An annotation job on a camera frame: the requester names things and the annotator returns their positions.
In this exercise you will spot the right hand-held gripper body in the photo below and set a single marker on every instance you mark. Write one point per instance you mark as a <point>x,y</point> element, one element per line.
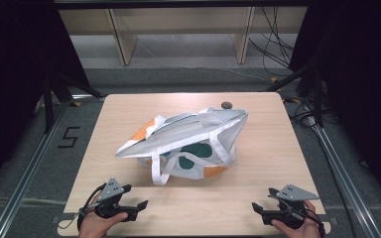
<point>294,193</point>

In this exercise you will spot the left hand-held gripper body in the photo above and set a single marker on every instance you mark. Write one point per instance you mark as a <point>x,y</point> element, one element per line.
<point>111,191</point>

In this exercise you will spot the white tote bag orange green spots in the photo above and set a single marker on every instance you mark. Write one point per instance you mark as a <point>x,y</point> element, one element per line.
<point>191,132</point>

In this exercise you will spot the person's left hand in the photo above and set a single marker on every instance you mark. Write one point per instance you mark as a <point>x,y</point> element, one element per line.
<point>94,226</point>

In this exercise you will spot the person's right hand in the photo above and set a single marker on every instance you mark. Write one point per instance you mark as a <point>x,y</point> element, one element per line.
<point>306,231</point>

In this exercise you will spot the black metal stand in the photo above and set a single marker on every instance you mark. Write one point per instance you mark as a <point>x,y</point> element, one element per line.
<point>49,102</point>
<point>317,99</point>

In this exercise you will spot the small dark round object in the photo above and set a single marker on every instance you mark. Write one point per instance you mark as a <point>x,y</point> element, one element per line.
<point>226,105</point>

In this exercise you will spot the black curtain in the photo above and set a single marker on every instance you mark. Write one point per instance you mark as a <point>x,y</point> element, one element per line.
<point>13,82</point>
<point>363,82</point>

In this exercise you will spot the aluminium floor rail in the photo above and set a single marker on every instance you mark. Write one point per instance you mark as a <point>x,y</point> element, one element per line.
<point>340,175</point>
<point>29,172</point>

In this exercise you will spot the light wooden desk frame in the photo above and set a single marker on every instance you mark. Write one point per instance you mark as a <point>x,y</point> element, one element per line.
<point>125,46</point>

